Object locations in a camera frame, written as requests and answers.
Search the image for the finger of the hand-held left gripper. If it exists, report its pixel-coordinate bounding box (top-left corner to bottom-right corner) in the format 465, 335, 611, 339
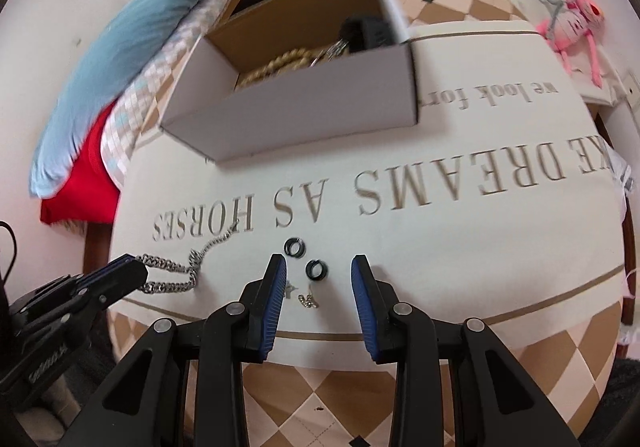
75, 253, 149, 292
87, 272, 150, 310

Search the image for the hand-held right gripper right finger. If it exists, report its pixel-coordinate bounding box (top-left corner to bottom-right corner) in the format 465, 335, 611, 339
350, 254, 581, 447

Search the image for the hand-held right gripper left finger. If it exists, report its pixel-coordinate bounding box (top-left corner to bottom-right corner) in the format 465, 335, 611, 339
82, 254, 288, 447

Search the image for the silver chain necklace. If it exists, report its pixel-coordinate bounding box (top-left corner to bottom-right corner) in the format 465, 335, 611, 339
136, 221, 242, 294

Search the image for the white cardboard box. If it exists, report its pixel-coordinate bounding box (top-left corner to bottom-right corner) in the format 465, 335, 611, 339
160, 0, 419, 162

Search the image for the red blanket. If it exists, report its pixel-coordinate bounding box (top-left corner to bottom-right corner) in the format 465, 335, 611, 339
40, 102, 122, 228

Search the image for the printed checkered blanket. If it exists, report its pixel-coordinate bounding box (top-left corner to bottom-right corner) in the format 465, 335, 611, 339
107, 0, 629, 447

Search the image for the pastel checkered quilt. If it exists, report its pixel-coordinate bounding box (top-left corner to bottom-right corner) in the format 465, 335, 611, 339
100, 0, 273, 188

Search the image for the blue pillow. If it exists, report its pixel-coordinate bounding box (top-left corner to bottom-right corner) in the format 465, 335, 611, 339
27, 0, 273, 198

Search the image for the silver metal trinket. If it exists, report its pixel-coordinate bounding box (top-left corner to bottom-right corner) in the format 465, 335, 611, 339
326, 39, 352, 62

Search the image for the black pouch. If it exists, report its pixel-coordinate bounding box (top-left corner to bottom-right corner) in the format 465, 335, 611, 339
340, 16, 401, 52

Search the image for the pink plush toy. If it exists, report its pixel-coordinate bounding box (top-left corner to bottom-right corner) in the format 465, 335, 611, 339
536, 0, 609, 88

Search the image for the black cable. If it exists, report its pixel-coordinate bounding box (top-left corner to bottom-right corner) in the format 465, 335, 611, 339
0, 221, 19, 289

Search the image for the gold rope chain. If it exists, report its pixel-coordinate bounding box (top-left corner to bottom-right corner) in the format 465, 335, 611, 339
235, 47, 321, 88

